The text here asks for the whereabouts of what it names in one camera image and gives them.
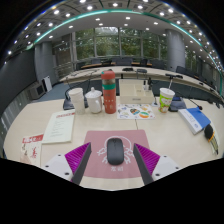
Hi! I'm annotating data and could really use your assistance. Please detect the ceiling lights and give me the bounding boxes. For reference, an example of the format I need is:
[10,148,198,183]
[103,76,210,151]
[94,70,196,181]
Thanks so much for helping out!
[6,0,223,73]

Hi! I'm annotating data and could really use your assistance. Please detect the blue and white book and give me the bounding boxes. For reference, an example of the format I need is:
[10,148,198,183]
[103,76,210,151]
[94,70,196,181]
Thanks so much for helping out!
[177,106,212,135]

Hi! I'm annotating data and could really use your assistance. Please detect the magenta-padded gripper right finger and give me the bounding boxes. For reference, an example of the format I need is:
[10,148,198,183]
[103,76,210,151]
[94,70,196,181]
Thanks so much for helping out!
[132,143,183,186]

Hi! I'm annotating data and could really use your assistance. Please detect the green printed paper cup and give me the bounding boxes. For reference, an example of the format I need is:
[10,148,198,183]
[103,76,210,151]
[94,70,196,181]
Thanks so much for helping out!
[158,87,176,114]

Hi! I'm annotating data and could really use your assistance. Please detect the white cardboard box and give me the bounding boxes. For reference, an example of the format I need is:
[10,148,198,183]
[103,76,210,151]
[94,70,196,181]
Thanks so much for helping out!
[118,78,155,105]

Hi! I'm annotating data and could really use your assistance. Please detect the white standing board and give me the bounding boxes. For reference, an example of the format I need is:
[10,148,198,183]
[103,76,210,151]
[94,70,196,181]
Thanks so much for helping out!
[42,75,53,93]

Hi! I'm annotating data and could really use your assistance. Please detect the pink mouse pad with drawing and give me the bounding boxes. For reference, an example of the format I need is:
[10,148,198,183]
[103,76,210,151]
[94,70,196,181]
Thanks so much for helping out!
[80,129,152,180]

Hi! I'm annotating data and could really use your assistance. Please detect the stack of white paper cups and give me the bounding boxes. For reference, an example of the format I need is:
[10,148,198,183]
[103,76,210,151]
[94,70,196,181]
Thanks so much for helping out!
[67,87,86,116]

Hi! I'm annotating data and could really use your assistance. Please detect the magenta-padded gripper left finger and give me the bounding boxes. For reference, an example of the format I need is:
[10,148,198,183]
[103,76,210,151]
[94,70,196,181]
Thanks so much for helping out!
[42,142,93,186]

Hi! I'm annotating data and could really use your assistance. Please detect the black and orange handheld microphone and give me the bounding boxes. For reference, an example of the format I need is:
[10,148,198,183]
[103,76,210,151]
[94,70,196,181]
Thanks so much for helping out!
[203,123,220,156]

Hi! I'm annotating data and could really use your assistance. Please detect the colourful sticker sheet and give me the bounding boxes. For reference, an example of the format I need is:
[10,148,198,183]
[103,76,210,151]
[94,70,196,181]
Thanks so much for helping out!
[116,103,156,120]

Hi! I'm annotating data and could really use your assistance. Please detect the red and white magazine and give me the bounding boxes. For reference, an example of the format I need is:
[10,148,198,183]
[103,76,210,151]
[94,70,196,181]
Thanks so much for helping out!
[19,133,45,168]

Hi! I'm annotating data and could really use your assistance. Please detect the white paper booklet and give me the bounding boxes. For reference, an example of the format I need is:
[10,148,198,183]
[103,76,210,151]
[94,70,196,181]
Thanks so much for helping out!
[41,111,76,145]

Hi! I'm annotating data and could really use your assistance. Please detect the red bottle with green band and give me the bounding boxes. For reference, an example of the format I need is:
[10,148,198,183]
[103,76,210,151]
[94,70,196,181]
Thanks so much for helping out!
[101,69,117,115]

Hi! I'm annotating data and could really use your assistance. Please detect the white lidded mug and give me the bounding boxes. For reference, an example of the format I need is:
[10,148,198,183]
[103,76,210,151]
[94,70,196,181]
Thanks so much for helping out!
[84,86,104,114]

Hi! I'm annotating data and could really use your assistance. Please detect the black computer mouse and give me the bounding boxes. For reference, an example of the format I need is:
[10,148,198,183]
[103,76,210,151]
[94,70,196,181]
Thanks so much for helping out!
[106,137,125,166]

